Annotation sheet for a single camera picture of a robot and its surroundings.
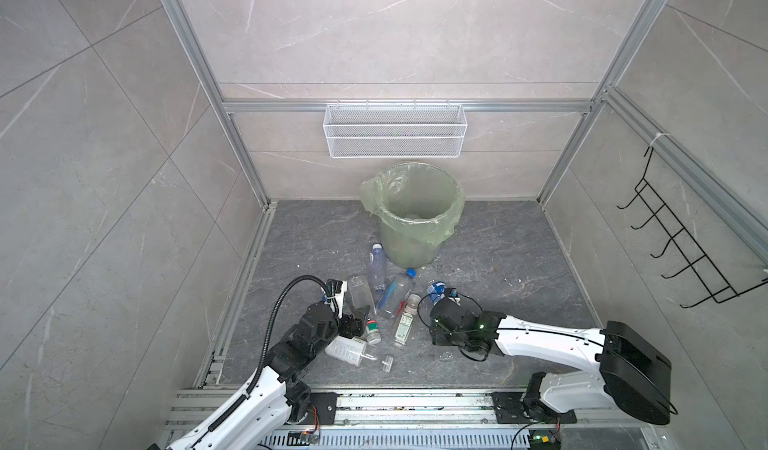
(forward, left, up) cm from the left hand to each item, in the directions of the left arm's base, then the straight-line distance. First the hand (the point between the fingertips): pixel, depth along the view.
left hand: (355, 298), depth 80 cm
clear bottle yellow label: (-12, +2, -5) cm, 13 cm away
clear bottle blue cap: (+7, -12, -12) cm, 18 cm away
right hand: (-6, -23, -10) cm, 25 cm away
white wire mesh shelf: (+53, -13, +18) cm, 58 cm away
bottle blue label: (+5, -24, -7) cm, 26 cm away
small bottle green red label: (-6, -4, -9) cm, 12 cm away
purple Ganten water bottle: (+18, -6, -13) cm, 23 cm away
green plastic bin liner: (+35, -21, +3) cm, 41 cm away
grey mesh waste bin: (+19, -16, -6) cm, 25 cm away
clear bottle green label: (-6, -14, -6) cm, 16 cm away
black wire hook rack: (+10, -77, +22) cm, 81 cm away
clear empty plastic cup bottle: (+6, -1, -10) cm, 12 cm away
